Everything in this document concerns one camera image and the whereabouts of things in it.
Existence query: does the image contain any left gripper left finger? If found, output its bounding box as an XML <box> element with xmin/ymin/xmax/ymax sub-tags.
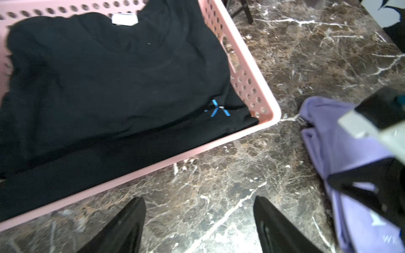
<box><xmin>79</xmin><ymin>197</ymin><xmax>147</xmax><ymax>253</ymax></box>

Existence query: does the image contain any black t-shirt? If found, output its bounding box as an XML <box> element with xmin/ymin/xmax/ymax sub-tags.
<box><xmin>1</xmin><ymin>1</ymin><xmax>258</xmax><ymax>221</ymax></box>

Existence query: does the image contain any purple t-shirt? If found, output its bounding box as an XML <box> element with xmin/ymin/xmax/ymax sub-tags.
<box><xmin>299</xmin><ymin>97</ymin><xmax>405</xmax><ymax>253</ymax></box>

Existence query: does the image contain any pink perforated plastic basket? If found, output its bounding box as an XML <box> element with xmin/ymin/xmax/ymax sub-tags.
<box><xmin>1</xmin><ymin>1</ymin><xmax>281</xmax><ymax>231</ymax></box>

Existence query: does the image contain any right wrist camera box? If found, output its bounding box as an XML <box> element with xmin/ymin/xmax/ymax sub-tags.
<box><xmin>338</xmin><ymin>86</ymin><xmax>405</xmax><ymax>163</ymax></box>

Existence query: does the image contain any black microphone tripod stand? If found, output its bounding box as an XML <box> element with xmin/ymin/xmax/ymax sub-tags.
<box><xmin>222</xmin><ymin>0</ymin><xmax>254</xmax><ymax>25</ymax></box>

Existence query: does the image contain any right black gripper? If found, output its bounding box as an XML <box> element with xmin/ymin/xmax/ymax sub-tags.
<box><xmin>327</xmin><ymin>158</ymin><xmax>405</xmax><ymax>231</ymax></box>

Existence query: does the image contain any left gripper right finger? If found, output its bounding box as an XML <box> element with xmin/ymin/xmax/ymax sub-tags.
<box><xmin>253</xmin><ymin>196</ymin><xmax>320</xmax><ymax>253</ymax></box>

